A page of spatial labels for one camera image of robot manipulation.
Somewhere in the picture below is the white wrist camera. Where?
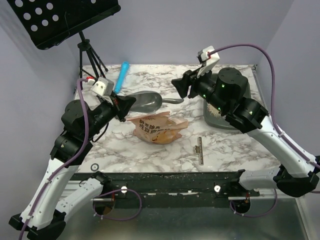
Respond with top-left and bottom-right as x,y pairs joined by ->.
90,77 -> 115,98
197,45 -> 220,78

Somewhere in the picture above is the orange cat litter bag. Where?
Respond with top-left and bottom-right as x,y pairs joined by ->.
126,111 -> 189,145

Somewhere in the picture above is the silver metal litter scoop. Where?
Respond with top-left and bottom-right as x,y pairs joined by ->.
129,90 -> 184,113

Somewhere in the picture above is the beige litter pile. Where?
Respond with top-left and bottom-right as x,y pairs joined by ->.
207,104 -> 221,118

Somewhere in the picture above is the aluminium extrusion rail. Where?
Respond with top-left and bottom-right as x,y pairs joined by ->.
228,189 -> 295,201

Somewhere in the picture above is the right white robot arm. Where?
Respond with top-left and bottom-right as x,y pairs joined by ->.
171,67 -> 320,198

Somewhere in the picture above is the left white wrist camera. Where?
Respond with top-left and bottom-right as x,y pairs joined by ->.
90,77 -> 115,98

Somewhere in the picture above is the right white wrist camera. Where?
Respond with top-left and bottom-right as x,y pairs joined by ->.
197,45 -> 220,78

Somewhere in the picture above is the blue cylindrical handle tool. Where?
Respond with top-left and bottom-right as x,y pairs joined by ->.
114,61 -> 130,94

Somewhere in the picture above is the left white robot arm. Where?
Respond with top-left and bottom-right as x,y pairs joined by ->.
9,95 -> 136,240

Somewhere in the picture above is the black perforated music stand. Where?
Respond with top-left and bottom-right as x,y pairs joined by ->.
8,0 -> 121,80

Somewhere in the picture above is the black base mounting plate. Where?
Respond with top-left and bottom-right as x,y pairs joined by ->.
74,171 -> 261,208

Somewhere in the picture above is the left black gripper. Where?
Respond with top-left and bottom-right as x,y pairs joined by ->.
83,91 -> 137,140

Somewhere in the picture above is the dark green litter tray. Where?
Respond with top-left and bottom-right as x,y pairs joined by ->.
203,73 -> 251,130

